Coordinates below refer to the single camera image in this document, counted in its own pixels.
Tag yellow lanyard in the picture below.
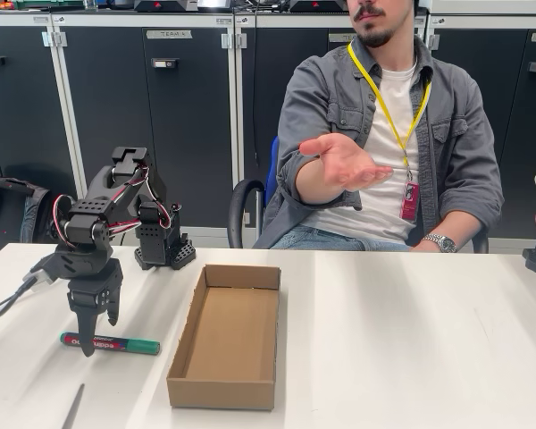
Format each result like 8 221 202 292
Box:
347 42 432 182

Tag gray pointed flat strip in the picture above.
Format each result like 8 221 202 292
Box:
61 383 86 429

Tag bearded person's head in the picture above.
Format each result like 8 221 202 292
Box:
350 0 419 49

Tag thick gray camera cable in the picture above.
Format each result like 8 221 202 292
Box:
0 283 33 316

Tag gray button shirt jacket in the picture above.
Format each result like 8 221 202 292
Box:
252 35 506 251

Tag white T-shirt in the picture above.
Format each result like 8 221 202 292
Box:
303 62 432 246

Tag black backpack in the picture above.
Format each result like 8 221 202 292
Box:
0 176 57 265

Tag black case with red triangle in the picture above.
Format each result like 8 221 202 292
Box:
289 0 350 13
133 0 200 13

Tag green and red marker pen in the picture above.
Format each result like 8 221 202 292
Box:
60 331 161 357

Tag blue jeans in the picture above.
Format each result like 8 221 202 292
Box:
270 223 412 251

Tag person's left forearm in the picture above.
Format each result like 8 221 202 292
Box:
410 178 506 254

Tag green flat board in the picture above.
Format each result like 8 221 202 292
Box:
13 0 86 11

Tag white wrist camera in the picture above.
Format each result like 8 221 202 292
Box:
22 266 57 294

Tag person's right hand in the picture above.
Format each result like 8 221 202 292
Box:
297 132 394 189

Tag person's right forearm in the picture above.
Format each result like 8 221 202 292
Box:
294 154 356 206

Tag red ID badge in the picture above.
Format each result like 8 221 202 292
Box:
399 181 421 221

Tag open brown cardboard box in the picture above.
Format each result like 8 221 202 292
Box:
166 263 281 411

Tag silver wristwatch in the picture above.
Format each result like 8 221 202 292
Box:
421 231 459 254

